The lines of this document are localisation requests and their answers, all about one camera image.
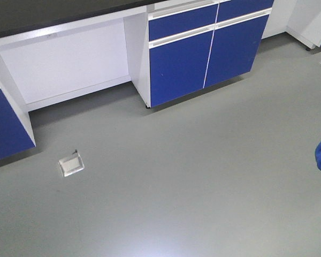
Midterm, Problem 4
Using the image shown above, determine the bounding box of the white blue far cabinet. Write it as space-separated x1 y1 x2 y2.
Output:
286 0 321 49

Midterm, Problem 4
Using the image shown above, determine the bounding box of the blue white base cabinet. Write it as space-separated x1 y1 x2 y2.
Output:
124 1 273 108

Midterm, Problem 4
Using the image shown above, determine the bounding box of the silver floor socket plate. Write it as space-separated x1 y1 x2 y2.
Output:
58 149 85 177

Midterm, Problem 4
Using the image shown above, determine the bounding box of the blue left side cabinet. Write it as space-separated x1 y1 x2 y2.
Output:
0 55 36 160

